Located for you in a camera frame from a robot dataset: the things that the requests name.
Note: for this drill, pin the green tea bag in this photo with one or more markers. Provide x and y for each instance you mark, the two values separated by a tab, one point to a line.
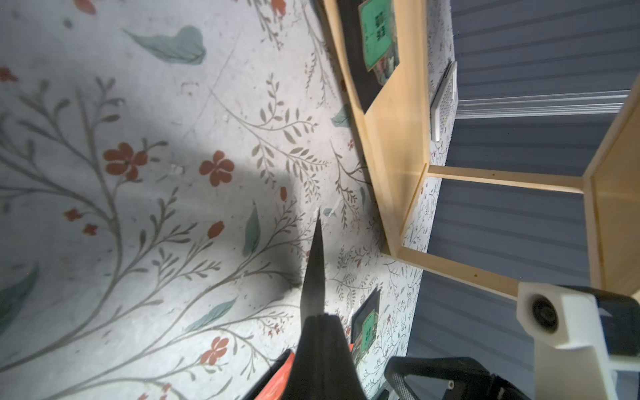
365	326
313	292
371	43

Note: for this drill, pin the light wooden two-tier shelf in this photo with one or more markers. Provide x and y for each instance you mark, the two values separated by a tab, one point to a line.
395	135

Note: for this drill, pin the white scientific calculator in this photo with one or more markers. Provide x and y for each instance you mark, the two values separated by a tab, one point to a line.
445	104

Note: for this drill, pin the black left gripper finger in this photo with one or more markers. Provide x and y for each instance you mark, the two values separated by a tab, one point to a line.
323	367

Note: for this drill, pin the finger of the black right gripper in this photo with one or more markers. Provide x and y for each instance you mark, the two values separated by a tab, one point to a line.
469	378

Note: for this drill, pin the red tea bag middle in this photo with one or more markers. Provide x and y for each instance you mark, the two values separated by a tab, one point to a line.
276	382

